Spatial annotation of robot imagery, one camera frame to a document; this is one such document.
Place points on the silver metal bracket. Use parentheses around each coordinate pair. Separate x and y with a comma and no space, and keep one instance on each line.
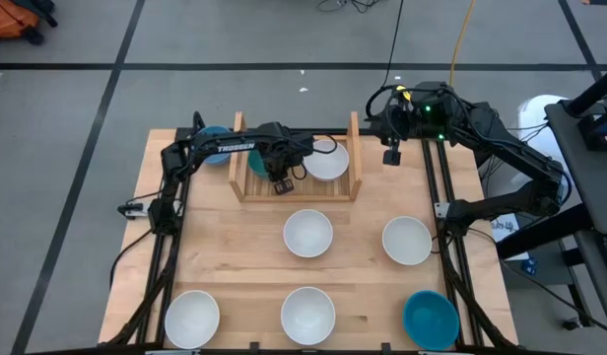
(446,353)
(173,352)

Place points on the white plastic bag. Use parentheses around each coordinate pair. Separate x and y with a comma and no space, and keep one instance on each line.
(532,111)

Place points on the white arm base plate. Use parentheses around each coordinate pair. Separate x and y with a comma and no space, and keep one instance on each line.
(441,210)

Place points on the black device with blue screen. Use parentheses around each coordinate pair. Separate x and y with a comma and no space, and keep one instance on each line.
(599,133)

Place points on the black wheeled base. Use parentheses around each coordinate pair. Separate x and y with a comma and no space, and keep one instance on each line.
(42,17)

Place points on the teal bowl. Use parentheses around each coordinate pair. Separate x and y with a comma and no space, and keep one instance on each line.
(431,320)

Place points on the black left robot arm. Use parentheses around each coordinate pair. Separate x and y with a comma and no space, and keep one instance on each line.
(234,146)

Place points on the black stand frame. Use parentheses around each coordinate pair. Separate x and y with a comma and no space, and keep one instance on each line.
(545,232)

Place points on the small blue object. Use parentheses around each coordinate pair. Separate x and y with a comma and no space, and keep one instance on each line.
(529,266)

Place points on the blue bowl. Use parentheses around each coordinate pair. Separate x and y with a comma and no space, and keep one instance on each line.
(217,158)

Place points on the white ceramic bowl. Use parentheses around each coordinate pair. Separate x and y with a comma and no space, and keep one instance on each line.
(407,240)
(308,316)
(328,165)
(308,233)
(191,319)

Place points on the black mesh computer case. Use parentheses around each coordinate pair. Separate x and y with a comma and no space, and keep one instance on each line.
(486,157)

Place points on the white paper sheet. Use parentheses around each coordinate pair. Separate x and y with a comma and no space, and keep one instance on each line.
(505,229)

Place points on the black diagonal pole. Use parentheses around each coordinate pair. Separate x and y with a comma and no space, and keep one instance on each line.
(596,89)

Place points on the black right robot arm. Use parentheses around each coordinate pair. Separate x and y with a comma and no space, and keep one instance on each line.
(510,143)

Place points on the black metal table frame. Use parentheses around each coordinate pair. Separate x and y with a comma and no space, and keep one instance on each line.
(183,133)

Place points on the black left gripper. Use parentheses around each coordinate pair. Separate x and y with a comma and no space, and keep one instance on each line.
(281,163)

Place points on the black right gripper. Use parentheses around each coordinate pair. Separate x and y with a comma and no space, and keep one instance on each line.
(399,123)

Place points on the dark green bowl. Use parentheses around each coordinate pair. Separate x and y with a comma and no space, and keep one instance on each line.
(255,165)

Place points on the wooden slatted shelf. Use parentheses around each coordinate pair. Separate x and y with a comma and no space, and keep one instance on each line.
(323,190)

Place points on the dark grey desk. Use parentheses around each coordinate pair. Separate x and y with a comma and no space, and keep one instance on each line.
(599,192)

